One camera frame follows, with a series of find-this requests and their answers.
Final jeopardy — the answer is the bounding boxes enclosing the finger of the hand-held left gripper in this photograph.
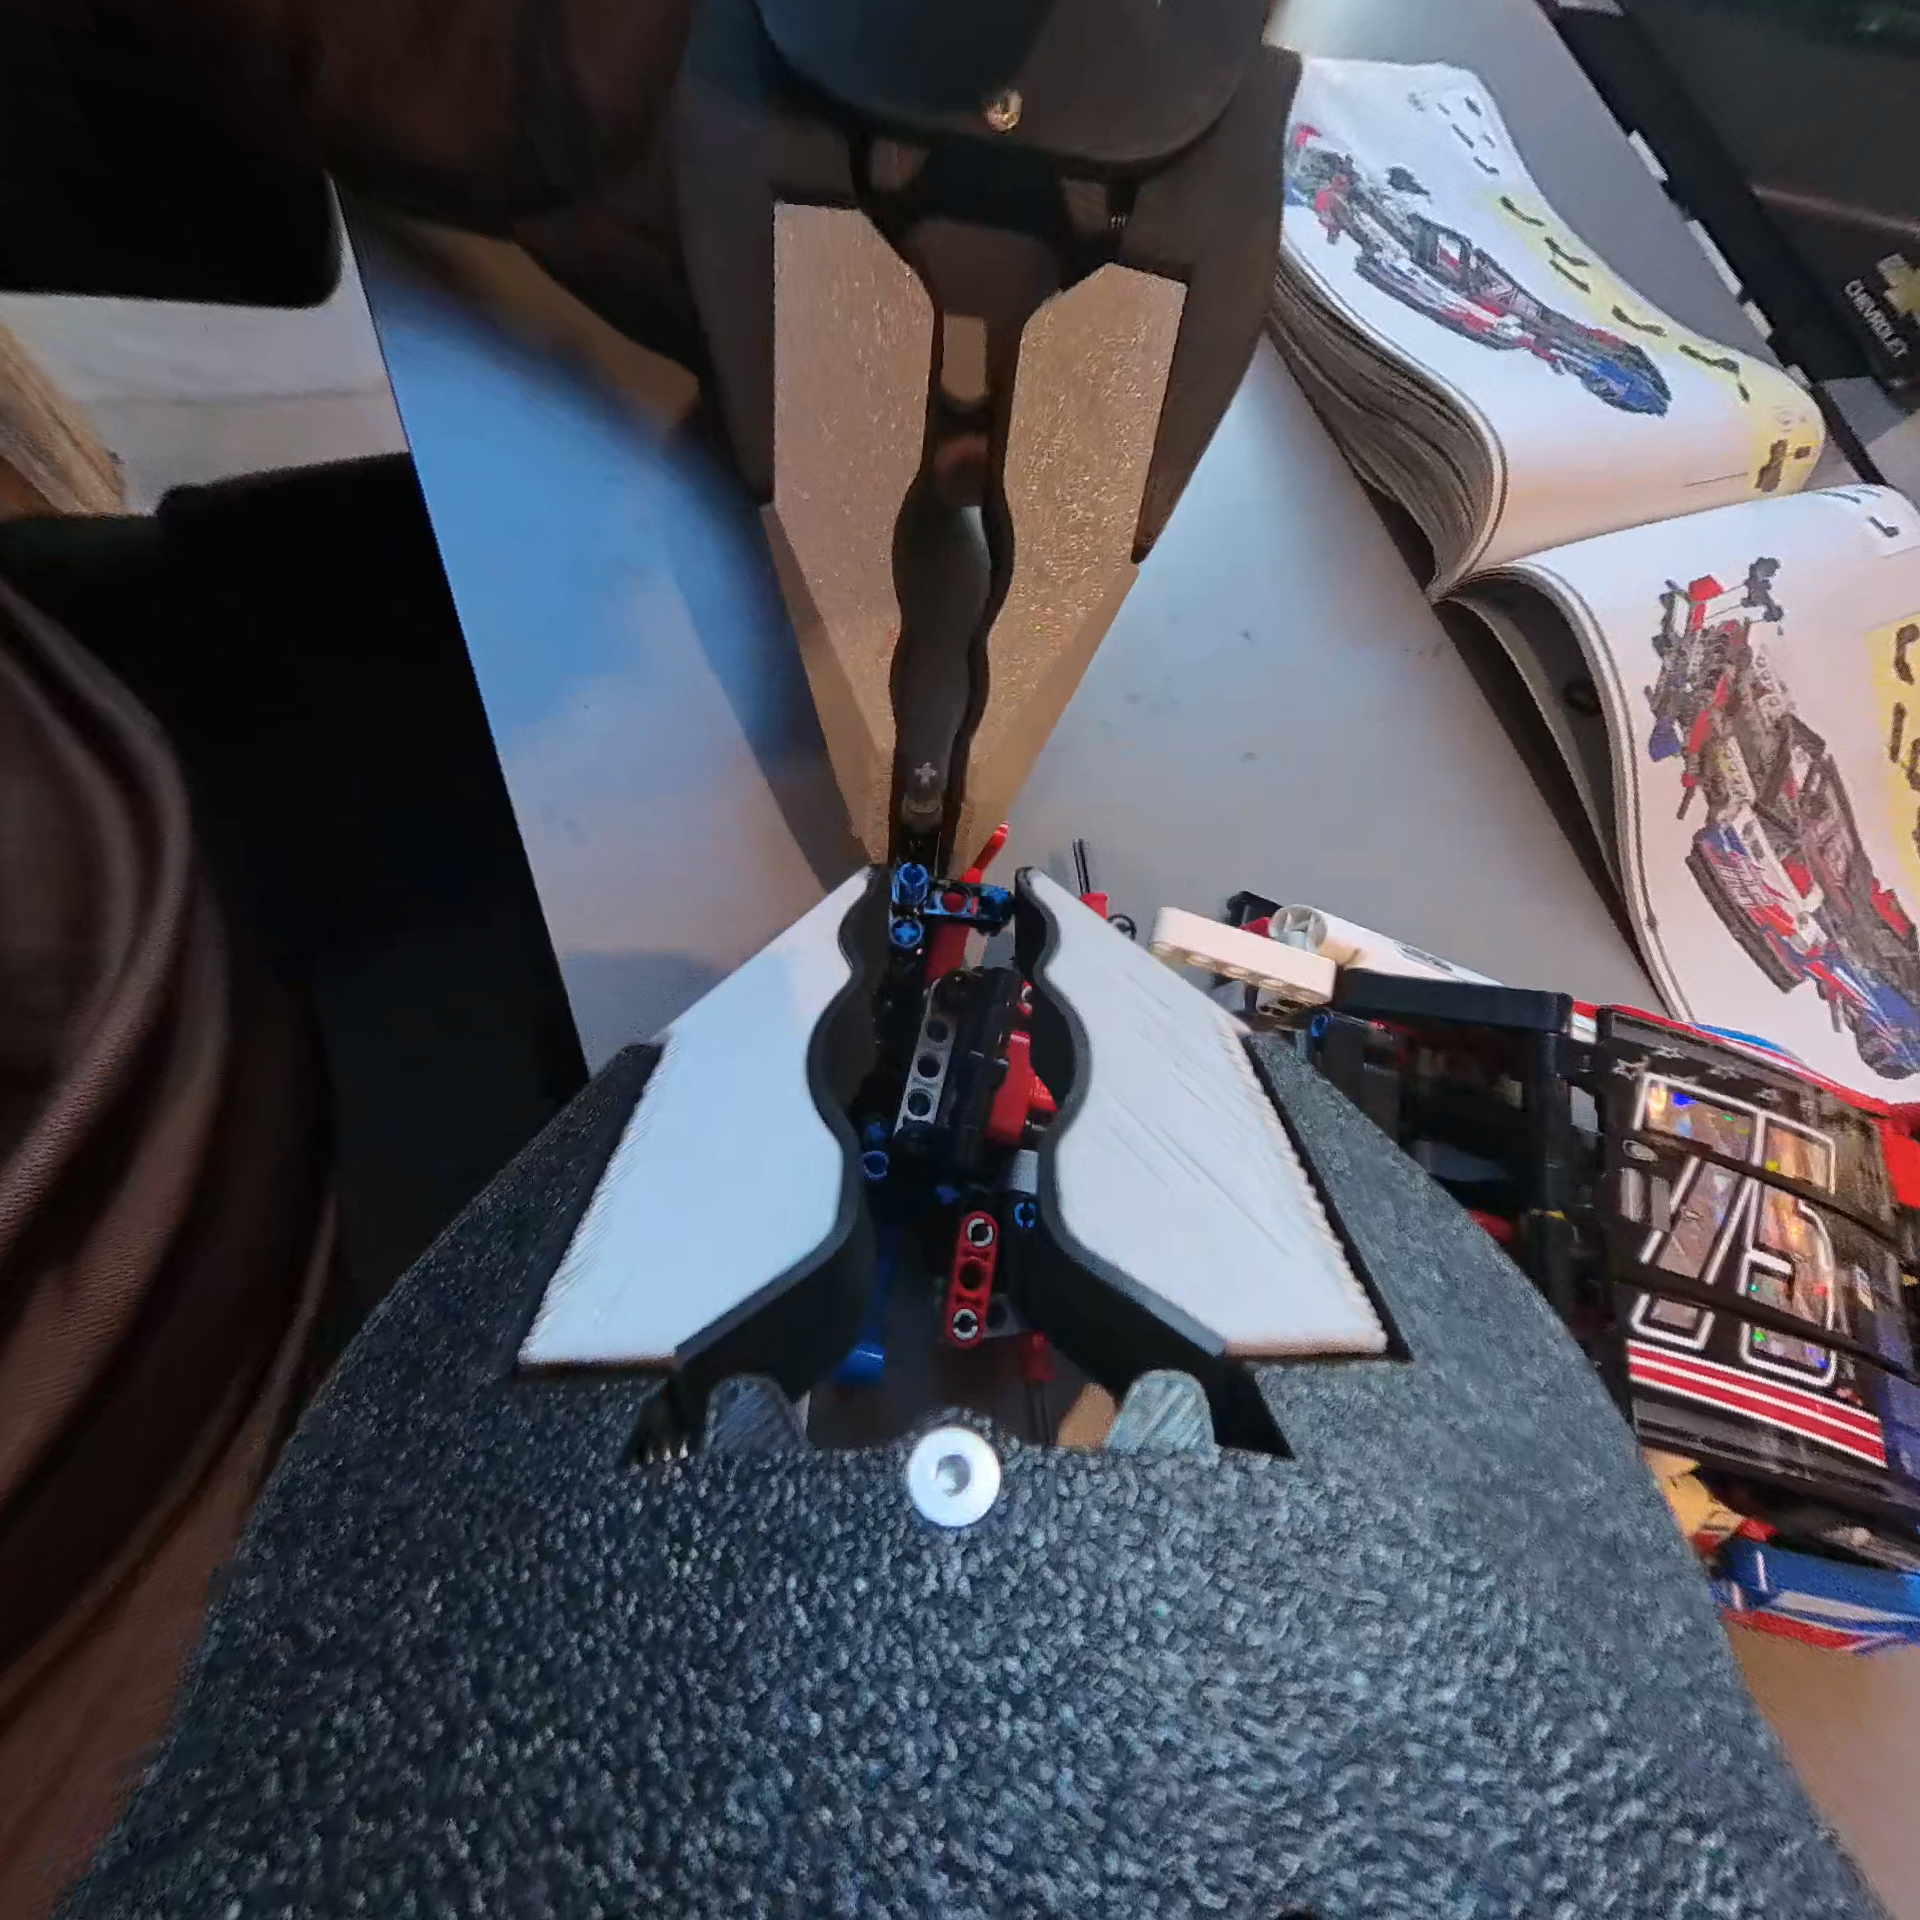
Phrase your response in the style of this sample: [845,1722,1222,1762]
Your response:
[944,269,1204,840]
[760,201,963,863]

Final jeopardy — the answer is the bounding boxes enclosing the open instruction booklet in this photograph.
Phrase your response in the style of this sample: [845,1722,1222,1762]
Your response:
[1266,56,1920,1080]

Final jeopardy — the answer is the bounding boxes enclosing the toy brick race car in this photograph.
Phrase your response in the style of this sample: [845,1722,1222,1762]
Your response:
[839,824,1920,1658]

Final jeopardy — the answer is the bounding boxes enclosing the black cardboard box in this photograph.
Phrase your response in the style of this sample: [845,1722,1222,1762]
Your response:
[1544,0,1920,453]

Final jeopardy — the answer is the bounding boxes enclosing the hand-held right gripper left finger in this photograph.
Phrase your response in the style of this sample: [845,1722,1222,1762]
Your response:
[516,863,879,1418]

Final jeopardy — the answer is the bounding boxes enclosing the person's brown shirt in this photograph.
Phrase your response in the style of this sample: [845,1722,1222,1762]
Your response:
[0,568,348,1920]

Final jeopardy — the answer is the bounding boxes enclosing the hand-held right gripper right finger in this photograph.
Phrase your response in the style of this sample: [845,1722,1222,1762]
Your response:
[1015,863,1390,1418]

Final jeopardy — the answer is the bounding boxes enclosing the person's black pants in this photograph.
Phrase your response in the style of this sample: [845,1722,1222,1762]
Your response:
[0,463,588,1352]

